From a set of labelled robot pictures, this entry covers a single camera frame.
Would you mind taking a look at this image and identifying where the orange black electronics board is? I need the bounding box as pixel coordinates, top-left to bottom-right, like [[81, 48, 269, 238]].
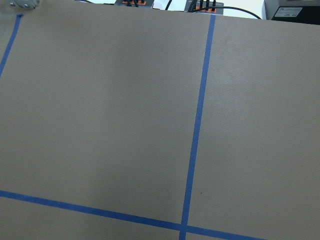
[[114, 0, 154, 9]]

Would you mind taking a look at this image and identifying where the black cardboard box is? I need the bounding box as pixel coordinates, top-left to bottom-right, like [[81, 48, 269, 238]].
[[264, 0, 320, 25]]

